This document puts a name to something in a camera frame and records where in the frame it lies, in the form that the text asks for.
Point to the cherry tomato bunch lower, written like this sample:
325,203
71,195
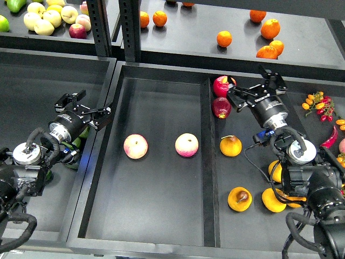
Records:
341,160

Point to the pink peach on shelf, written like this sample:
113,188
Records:
85,21

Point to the black centre divided tray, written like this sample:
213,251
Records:
164,205

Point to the orange tomatoes right edge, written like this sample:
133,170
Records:
341,124

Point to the large orange right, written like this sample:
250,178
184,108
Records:
270,29

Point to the peach at right edge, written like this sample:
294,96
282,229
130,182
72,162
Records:
342,146

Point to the black left tray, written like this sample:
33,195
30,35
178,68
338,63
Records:
31,83

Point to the dark red apple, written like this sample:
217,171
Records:
221,107

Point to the black shelf post right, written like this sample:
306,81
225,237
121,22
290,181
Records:
130,23

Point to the orange lower right back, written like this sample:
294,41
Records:
278,45

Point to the lime green fruit edge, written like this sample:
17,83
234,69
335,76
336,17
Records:
4,24

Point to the pale yellow apple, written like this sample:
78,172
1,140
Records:
43,27
53,17
30,20
69,14

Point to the pale yellow apple front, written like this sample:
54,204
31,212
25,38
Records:
43,27

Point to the pale yellow apple centre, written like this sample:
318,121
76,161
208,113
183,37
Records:
53,17

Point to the cherry tomato bunch upper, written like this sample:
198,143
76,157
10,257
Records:
320,104

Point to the pale yellow apple right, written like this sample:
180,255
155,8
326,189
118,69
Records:
69,14

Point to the pink yellow apple left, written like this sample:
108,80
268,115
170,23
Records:
135,146

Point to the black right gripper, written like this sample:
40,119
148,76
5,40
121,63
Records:
265,105

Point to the cherry tomato bunch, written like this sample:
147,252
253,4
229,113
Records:
341,160
320,104

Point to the orange lower right front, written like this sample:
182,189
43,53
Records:
267,52

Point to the bright red apple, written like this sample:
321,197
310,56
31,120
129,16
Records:
222,84

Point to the orange small left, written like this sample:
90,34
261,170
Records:
144,19

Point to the orange middle shelf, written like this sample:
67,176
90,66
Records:
224,38

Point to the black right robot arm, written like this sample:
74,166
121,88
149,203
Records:
311,176

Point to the pink yellow apple right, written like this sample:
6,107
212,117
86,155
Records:
186,145

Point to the red chili pepper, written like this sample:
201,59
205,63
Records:
332,139

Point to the red apple on shelf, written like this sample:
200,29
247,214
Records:
77,31

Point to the black shelf post left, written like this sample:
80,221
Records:
100,28

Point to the pink yellow apple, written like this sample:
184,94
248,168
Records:
135,146
186,145

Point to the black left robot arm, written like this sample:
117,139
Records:
26,170

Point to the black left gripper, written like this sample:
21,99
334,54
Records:
68,125

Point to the green avocado middle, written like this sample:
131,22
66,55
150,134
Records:
75,145

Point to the pale yellow apple left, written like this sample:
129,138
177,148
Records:
30,20

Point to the orange top right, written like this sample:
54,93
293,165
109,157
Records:
257,16

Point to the yellow pear brown stem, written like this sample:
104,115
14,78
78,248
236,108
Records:
239,199

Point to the black shelf post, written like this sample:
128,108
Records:
100,28
130,23

